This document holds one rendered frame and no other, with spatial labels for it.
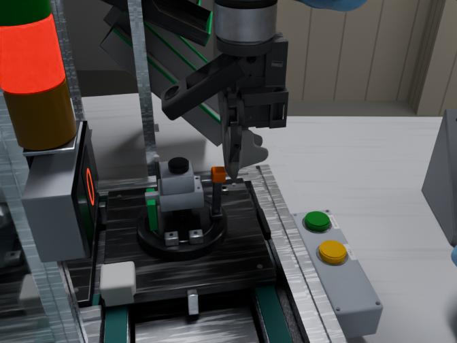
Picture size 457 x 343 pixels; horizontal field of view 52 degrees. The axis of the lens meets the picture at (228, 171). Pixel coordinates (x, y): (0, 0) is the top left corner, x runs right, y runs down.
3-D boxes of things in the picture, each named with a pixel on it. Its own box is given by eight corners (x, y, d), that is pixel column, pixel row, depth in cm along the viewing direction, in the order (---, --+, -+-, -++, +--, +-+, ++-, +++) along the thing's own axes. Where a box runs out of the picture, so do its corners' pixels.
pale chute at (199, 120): (218, 115, 101) (233, 102, 99) (217, 148, 90) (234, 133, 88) (113, 22, 89) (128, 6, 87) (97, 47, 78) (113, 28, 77)
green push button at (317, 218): (324, 218, 78) (325, 209, 77) (332, 234, 75) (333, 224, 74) (300, 220, 77) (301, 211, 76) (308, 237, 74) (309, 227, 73)
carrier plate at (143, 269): (243, 186, 86) (243, 176, 85) (276, 284, 66) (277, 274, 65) (109, 199, 82) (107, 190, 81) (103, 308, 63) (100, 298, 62)
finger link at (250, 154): (268, 186, 68) (272, 131, 62) (228, 191, 67) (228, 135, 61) (264, 174, 70) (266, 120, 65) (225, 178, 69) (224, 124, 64)
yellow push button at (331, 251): (339, 247, 72) (341, 237, 71) (349, 266, 69) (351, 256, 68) (314, 250, 72) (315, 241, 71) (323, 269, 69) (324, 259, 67)
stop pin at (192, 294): (197, 307, 66) (196, 288, 64) (198, 314, 65) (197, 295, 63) (188, 308, 66) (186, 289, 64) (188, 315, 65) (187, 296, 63)
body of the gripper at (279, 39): (286, 133, 62) (293, 44, 55) (222, 139, 61) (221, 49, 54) (272, 107, 68) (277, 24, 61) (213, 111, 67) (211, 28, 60)
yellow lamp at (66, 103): (79, 118, 42) (69, 67, 39) (74, 148, 38) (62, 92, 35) (21, 123, 41) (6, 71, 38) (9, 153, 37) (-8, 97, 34)
